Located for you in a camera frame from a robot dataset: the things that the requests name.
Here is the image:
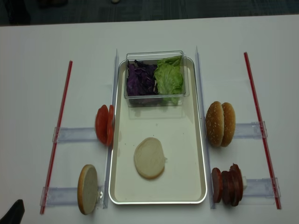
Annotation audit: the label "right tomato slice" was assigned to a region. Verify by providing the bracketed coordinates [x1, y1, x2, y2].
[106, 105, 114, 146]

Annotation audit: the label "tomato slice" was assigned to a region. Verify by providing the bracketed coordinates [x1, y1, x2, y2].
[95, 105, 108, 144]
[106, 105, 114, 146]

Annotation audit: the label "green lettuce pile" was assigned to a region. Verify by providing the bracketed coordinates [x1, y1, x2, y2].
[154, 56, 183, 95]

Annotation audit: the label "left tomato slice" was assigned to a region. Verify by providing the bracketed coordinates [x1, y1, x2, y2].
[95, 105, 108, 144]

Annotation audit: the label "front meat patty slice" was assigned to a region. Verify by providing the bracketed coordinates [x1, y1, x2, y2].
[212, 168, 223, 203]

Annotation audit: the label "meat patty slice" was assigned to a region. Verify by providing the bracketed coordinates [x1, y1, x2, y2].
[229, 163, 243, 207]
[221, 171, 235, 205]
[212, 168, 223, 203]

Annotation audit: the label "middle meat patty slice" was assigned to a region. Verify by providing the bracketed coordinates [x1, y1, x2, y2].
[221, 171, 235, 205]

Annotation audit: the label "rear meat patty slice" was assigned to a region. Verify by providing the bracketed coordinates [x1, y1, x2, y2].
[229, 163, 243, 207]

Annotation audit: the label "purple cabbage leaves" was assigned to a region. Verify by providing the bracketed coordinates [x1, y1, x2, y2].
[127, 60, 158, 96]

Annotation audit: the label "clear plastic salad box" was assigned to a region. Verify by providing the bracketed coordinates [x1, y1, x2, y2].
[124, 50, 189, 107]

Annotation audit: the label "bottom bun on tray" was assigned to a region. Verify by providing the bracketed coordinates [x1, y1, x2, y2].
[134, 137, 166, 179]

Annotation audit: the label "right clear vertical divider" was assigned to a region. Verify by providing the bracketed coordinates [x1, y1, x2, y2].
[195, 47, 216, 209]

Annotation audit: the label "clear vertical divider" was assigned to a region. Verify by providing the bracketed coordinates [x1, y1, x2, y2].
[195, 47, 216, 209]
[102, 50, 119, 209]

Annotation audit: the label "sesame top bun left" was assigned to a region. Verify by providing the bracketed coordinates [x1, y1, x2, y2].
[205, 101, 224, 147]

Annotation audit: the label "sesame bun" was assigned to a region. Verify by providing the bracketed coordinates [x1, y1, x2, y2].
[221, 102, 236, 147]
[205, 101, 224, 147]

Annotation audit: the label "left clear vertical divider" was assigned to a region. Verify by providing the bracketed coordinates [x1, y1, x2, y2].
[102, 50, 119, 209]

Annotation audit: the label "cream metal serving tray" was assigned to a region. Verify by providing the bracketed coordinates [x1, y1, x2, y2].
[109, 59, 207, 204]

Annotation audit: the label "sesame top bun right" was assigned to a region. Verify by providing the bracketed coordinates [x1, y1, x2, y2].
[221, 102, 236, 147]

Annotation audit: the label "upper left clear holder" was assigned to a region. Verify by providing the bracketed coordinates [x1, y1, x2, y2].
[52, 127, 98, 143]

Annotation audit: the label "clear holder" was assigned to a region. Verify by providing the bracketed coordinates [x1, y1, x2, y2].
[239, 178, 281, 205]
[52, 127, 98, 143]
[234, 121, 268, 139]
[40, 186, 107, 214]

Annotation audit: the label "standing bun half left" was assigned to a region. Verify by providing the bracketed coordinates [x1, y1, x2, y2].
[77, 164, 98, 215]

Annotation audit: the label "upper right clear holder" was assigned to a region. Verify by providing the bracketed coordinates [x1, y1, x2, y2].
[234, 121, 268, 139]

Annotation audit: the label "white pusher block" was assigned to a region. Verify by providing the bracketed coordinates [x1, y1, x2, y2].
[242, 176, 247, 190]

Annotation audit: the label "lower left clear holder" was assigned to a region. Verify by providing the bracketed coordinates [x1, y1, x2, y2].
[40, 186, 107, 214]

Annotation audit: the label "lower right clear holder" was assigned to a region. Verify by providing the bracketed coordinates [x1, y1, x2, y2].
[239, 178, 281, 205]

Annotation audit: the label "black object bottom left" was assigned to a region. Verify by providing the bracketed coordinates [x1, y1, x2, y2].
[0, 199, 25, 224]

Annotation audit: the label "right red straw rail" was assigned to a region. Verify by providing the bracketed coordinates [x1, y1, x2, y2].
[243, 52, 282, 210]

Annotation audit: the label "red straw rail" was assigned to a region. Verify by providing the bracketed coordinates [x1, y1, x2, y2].
[243, 52, 282, 210]
[40, 61, 73, 215]

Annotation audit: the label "left red straw rail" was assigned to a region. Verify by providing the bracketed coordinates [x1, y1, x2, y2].
[40, 61, 73, 215]

